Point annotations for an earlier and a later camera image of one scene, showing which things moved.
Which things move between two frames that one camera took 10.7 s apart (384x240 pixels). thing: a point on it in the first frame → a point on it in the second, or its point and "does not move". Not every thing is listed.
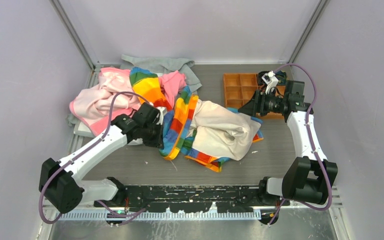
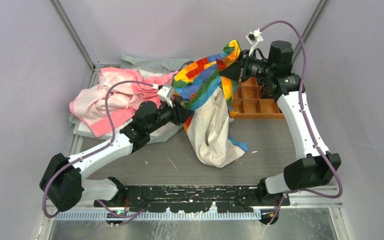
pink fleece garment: [89, 105] does not move
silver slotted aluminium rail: [138, 215] does not move
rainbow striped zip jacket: [196, 128] → [198, 78]
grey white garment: [152, 64] does not move
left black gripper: [158, 142] → [180, 113]
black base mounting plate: [178, 198] does not move
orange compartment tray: [239, 88] does not move
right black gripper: [256, 104] → [234, 70]
